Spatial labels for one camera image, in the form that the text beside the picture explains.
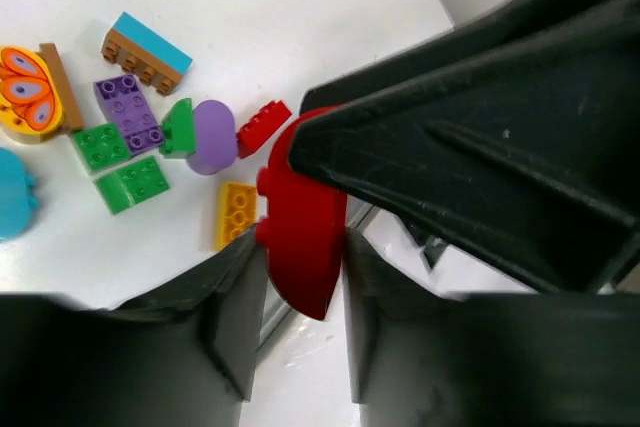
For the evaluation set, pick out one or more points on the teal rounded lego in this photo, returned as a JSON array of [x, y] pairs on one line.
[[18, 201]]

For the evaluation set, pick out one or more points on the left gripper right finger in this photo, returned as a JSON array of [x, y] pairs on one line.
[[514, 138]]

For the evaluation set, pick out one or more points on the purple flat lego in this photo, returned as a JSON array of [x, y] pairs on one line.
[[123, 103]]

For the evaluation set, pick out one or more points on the brown long lego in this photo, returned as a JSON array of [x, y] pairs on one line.
[[73, 120]]

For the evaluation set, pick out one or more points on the green square lego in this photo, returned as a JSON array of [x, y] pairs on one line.
[[100, 147]]

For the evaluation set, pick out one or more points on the lilac rounded lego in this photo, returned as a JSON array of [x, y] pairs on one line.
[[216, 141]]

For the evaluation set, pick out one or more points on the brown teal lego brick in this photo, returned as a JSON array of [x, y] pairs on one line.
[[139, 50]]

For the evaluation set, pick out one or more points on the green curved lego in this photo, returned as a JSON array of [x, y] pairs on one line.
[[132, 184]]

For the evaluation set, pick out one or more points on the yellow lego brick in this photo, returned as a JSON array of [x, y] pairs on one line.
[[235, 212]]

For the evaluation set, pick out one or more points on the green rounded lego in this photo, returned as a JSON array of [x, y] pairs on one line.
[[178, 127]]

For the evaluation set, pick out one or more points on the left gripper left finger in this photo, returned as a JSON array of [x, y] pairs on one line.
[[184, 353]]

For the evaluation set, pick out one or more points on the red lego brick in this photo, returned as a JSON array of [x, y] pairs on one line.
[[261, 127], [303, 230]]

